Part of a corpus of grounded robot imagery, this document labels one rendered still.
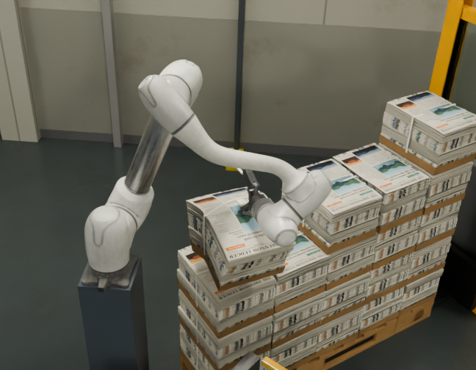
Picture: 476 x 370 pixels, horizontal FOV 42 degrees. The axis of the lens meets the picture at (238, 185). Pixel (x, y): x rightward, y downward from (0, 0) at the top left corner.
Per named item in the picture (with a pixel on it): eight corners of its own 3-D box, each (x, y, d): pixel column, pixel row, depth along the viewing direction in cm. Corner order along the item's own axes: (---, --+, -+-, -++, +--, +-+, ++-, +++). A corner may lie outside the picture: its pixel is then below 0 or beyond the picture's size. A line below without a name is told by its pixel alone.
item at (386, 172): (331, 158, 303) (332, 156, 303) (374, 143, 317) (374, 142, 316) (386, 195, 278) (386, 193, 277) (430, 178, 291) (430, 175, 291)
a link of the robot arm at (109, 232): (80, 269, 231) (73, 222, 219) (100, 239, 246) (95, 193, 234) (120, 277, 228) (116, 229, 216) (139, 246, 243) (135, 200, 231)
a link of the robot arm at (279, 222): (265, 233, 221) (292, 208, 221) (285, 258, 209) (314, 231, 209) (248, 217, 215) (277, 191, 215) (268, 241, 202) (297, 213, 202)
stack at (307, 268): (178, 372, 324) (175, 248, 278) (350, 294, 377) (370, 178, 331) (216, 428, 297) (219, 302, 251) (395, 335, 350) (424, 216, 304)
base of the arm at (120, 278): (77, 291, 229) (75, 280, 226) (93, 253, 247) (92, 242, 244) (125, 296, 228) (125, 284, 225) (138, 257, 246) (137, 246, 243)
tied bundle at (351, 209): (278, 212, 303) (281, 172, 291) (325, 195, 317) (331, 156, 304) (326, 255, 277) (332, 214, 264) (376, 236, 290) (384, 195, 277)
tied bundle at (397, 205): (325, 196, 316) (331, 157, 304) (368, 180, 330) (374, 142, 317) (378, 236, 290) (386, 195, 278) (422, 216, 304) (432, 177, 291)
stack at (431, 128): (349, 294, 377) (383, 100, 305) (386, 277, 390) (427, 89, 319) (394, 335, 350) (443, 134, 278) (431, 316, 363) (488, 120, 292)
